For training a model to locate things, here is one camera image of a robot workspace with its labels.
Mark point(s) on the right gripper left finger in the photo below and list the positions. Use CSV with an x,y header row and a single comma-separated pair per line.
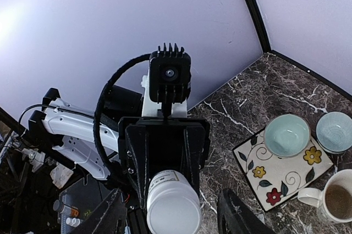
x,y
106,218

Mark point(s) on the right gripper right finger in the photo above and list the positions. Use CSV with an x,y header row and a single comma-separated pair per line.
x,y
233,216

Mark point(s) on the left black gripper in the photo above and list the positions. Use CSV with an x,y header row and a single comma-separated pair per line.
x,y
152,145

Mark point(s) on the small white pill bottle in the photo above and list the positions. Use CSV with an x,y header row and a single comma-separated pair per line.
x,y
173,206

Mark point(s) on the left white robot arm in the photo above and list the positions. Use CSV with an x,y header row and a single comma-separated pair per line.
x,y
70,135

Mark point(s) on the spare white bottle outside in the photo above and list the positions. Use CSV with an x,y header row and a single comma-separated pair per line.
x,y
73,222

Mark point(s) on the spare orange bottle outside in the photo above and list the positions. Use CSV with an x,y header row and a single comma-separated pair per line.
x,y
64,209

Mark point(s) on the floral rectangular ceramic plate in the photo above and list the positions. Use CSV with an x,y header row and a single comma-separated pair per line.
x,y
275,180

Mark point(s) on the light green ceramic bowl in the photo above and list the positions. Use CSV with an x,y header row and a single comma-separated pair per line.
x,y
287,135

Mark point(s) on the cream ceramic mug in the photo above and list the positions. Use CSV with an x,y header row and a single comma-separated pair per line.
x,y
333,203

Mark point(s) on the blue striped ceramic bowl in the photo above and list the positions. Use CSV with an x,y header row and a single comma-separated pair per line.
x,y
333,132

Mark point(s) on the left black frame post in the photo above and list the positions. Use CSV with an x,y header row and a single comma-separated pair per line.
x,y
257,20

